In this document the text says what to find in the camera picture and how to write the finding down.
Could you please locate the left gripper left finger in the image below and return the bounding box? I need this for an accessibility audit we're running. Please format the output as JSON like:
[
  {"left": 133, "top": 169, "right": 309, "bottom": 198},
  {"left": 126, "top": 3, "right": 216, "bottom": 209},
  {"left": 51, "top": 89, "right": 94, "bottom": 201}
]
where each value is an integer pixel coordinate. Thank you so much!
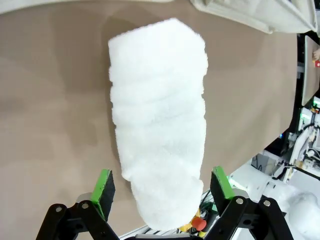
[{"left": 34, "top": 169, "right": 123, "bottom": 240}]

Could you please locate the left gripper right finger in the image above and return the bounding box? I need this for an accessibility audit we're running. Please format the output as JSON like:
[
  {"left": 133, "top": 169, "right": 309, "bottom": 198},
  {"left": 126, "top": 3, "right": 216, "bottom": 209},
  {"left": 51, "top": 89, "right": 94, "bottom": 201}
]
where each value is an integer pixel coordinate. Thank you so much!
[{"left": 203, "top": 166, "right": 293, "bottom": 240}]

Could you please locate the white towel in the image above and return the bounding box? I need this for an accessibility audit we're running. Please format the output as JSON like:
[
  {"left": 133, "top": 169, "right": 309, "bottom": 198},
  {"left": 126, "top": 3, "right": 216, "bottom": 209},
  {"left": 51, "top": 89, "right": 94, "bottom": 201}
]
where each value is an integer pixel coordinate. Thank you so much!
[{"left": 107, "top": 17, "right": 209, "bottom": 232}]

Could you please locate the red emergency stop button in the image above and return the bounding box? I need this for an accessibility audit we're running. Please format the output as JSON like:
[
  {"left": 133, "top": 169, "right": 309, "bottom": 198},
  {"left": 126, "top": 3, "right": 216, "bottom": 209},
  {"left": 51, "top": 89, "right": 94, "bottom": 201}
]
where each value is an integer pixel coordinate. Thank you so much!
[{"left": 178, "top": 209, "right": 206, "bottom": 233}]

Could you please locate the white side table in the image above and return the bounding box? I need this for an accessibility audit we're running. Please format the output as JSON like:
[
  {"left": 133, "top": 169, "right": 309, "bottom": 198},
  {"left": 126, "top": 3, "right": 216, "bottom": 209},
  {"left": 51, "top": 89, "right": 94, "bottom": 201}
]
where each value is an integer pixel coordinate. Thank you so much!
[{"left": 301, "top": 34, "right": 320, "bottom": 106}]

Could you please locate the cream fabric basket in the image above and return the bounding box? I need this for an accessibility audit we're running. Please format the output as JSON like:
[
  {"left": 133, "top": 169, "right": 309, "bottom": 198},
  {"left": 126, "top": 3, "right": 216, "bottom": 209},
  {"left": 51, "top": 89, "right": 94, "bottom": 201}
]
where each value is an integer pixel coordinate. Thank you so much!
[{"left": 189, "top": 0, "right": 320, "bottom": 35}]

